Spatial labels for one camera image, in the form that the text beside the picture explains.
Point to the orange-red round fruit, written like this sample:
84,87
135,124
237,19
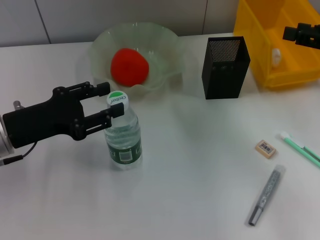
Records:
130,67

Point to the yellow plastic bin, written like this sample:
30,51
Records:
250,32

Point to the beige eraser with barcode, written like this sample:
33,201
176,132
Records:
266,148

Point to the green pen white tip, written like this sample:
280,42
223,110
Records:
292,143

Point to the clear water bottle green label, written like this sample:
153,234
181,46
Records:
125,140

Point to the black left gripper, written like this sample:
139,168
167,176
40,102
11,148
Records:
50,120

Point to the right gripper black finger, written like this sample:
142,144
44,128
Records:
308,28
290,33

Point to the pale green glass fruit bowl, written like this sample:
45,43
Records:
162,50

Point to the grey pen in clear sleeve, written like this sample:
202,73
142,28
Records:
267,195

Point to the black mesh pen holder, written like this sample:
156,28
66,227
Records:
220,82

